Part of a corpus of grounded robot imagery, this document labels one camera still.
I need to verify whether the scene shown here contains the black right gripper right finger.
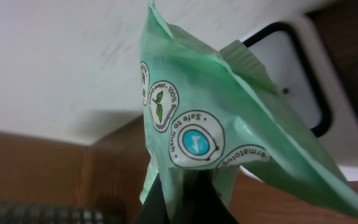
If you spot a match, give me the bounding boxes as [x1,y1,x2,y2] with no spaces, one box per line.
[183,170,239,224]

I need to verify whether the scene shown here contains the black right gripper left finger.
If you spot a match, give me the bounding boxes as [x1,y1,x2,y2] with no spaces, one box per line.
[134,174,170,224]

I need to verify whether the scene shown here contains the teal candy packet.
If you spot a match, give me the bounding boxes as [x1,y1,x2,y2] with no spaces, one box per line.
[140,2,358,223]

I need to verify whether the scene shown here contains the white barcode scanner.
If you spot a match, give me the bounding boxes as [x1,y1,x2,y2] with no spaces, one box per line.
[241,16,358,181]

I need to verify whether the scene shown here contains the grey plastic mesh basket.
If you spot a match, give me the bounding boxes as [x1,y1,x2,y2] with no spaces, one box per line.
[0,201,124,224]

